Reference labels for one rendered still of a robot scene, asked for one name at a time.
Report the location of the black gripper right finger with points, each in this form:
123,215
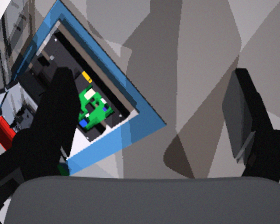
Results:
247,122

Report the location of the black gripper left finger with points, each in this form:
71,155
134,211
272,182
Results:
37,151

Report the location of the red open-top bin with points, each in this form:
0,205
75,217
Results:
6,134

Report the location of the green circuit board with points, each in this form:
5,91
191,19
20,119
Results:
91,108

